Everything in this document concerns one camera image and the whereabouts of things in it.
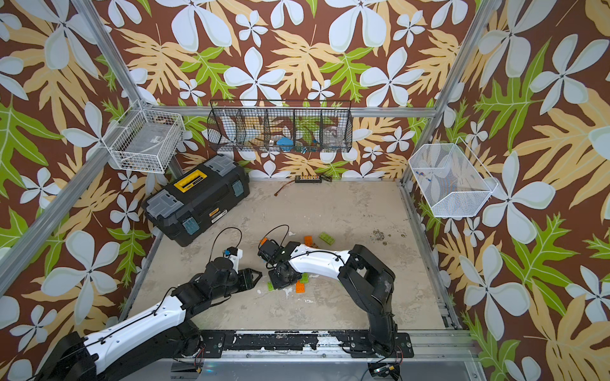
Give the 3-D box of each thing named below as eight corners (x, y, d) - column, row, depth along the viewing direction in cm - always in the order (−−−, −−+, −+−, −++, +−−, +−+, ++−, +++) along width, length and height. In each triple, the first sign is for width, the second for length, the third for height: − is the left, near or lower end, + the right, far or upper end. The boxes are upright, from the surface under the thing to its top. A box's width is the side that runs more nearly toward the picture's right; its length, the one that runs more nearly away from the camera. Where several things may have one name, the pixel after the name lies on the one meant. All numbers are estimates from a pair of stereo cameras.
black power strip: (295, 182, 122) (294, 179, 120) (295, 178, 124) (295, 174, 123) (321, 183, 122) (322, 179, 120) (321, 178, 125) (321, 175, 123)
